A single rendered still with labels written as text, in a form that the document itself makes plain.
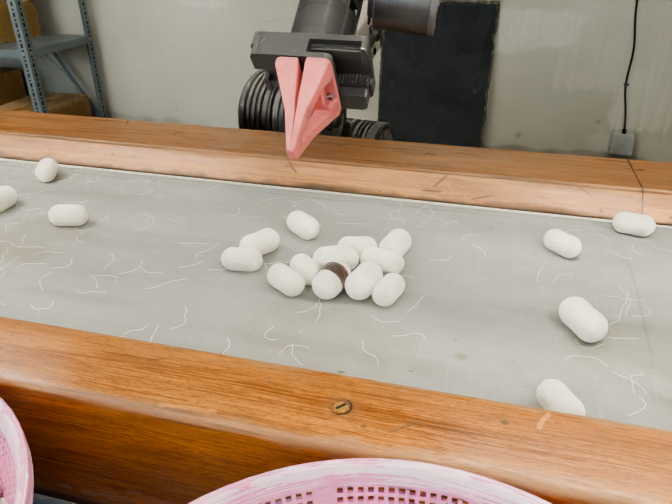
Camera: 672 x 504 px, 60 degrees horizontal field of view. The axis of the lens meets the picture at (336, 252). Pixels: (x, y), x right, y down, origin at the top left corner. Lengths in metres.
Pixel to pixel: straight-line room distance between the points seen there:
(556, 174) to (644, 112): 1.98
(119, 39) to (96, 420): 2.75
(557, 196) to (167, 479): 0.43
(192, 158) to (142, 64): 2.33
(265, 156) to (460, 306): 0.31
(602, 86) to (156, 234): 2.18
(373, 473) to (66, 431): 0.18
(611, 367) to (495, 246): 0.16
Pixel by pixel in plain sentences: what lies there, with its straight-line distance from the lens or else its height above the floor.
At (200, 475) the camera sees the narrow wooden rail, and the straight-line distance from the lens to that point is 0.34.
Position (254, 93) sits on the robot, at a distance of 0.90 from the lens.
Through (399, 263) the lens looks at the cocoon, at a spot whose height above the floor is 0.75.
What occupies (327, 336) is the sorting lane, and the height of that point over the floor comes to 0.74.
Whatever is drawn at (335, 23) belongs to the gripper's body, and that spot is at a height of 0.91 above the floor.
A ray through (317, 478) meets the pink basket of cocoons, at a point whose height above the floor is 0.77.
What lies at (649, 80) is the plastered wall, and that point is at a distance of 2.58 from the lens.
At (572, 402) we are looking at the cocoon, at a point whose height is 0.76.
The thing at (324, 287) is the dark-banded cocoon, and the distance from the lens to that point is 0.42.
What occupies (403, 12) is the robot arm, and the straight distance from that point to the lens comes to 0.57.
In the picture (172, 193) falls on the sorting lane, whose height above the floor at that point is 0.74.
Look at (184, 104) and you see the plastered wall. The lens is 2.94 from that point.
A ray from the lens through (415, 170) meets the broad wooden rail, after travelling 0.62.
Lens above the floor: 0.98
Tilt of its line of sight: 29 degrees down
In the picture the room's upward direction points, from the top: straight up
